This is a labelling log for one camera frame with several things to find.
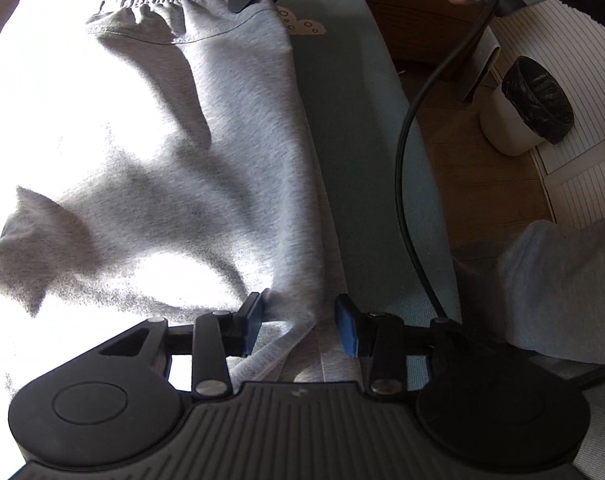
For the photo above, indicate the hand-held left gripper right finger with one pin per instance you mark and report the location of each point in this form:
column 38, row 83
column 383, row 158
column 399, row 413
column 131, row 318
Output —
column 346, row 327

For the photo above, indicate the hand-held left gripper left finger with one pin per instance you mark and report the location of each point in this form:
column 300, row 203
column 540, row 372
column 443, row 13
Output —
column 251, row 325

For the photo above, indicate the grey sweatpants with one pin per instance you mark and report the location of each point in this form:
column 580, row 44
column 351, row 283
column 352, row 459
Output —
column 232, row 135

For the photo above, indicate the white ribbed panel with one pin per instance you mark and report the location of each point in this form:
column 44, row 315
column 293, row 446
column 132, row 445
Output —
column 592, row 85

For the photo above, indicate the white trash bin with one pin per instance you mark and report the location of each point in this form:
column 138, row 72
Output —
column 507, row 130

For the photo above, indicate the person's grey trouser leg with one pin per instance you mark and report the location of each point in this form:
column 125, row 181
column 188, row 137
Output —
column 557, row 285

